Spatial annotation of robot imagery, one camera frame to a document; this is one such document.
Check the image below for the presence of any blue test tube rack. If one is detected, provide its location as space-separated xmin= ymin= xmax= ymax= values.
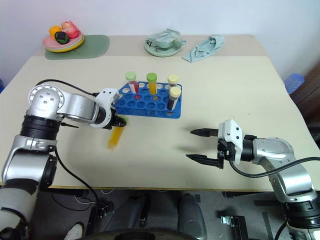
xmin=113 ymin=82 xmax=184 ymax=120

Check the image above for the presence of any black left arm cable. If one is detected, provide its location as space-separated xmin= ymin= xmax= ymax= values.
xmin=34 ymin=79 xmax=101 ymax=98

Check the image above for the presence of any orange toy fruit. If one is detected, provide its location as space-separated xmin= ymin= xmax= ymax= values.
xmin=48 ymin=25 xmax=63 ymax=39

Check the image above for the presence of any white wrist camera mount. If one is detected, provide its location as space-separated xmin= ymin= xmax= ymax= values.
xmin=89 ymin=87 xmax=120 ymax=130
xmin=216 ymin=119 xmax=244 ymax=165

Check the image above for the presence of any orange liquid tube, green cap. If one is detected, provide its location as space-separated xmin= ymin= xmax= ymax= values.
xmin=146 ymin=72 xmax=159 ymax=99

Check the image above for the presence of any metal bracket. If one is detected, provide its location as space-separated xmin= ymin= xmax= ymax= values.
xmin=220 ymin=214 xmax=248 ymax=240

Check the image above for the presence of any clear tube, cream cap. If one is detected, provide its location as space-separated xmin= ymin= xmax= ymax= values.
xmin=167 ymin=74 xmax=179 ymax=89

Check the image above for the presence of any pink toy peach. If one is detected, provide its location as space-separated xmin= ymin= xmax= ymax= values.
xmin=60 ymin=20 xmax=80 ymax=40

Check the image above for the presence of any yellow liquid tube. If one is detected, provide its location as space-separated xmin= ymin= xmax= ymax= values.
xmin=107 ymin=115 xmax=129 ymax=151

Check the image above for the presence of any yellow plate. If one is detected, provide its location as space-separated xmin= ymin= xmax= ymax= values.
xmin=46 ymin=37 xmax=85 ymax=54

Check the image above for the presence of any dark rounded shape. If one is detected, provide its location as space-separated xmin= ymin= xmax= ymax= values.
xmin=177 ymin=193 xmax=209 ymax=240

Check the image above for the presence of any black and green toy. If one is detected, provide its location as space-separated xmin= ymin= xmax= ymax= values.
xmin=54 ymin=30 xmax=71 ymax=45

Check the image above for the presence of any blue plastic stool stack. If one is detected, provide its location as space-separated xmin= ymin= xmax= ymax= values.
xmin=284 ymin=72 xmax=306 ymax=95

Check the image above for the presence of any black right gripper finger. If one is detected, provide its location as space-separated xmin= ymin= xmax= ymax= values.
xmin=189 ymin=127 xmax=220 ymax=139
xmin=185 ymin=154 xmax=219 ymax=168

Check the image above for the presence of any pink plate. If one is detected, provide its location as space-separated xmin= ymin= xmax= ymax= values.
xmin=42 ymin=32 xmax=84 ymax=50

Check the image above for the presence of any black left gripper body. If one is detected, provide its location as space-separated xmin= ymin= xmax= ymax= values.
xmin=107 ymin=111 xmax=121 ymax=130

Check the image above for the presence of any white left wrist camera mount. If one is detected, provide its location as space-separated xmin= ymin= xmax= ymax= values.
xmin=89 ymin=87 xmax=120 ymax=130

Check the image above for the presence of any pale green plate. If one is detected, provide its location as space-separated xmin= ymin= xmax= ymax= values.
xmin=143 ymin=37 xmax=183 ymax=58

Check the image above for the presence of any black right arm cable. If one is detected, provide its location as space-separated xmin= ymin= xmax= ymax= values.
xmin=228 ymin=156 xmax=320 ymax=179

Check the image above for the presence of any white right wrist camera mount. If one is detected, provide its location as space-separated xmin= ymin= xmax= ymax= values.
xmin=216 ymin=119 xmax=244 ymax=165

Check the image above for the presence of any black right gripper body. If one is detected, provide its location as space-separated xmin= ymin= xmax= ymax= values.
xmin=216 ymin=137 xmax=236 ymax=170

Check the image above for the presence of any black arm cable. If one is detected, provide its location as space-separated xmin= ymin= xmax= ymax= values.
xmin=34 ymin=79 xmax=101 ymax=98
xmin=228 ymin=156 xmax=320 ymax=179

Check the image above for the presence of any dark brown furniture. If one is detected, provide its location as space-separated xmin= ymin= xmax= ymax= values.
xmin=290 ymin=62 xmax=320 ymax=126

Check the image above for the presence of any red liquid tube, green cap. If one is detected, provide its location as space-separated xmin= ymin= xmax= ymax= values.
xmin=124 ymin=71 xmax=140 ymax=100

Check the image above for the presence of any white shoe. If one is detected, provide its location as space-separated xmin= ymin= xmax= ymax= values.
xmin=65 ymin=221 xmax=86 ymax=238

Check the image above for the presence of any dark liquid tube, cream cap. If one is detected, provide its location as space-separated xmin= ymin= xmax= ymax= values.
xmin=166 ymin=86 xmax=182 ymax=112

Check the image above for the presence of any green placemat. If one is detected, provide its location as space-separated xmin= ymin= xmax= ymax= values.
xmin=44 ymin=34 xmax=111 ymax=61

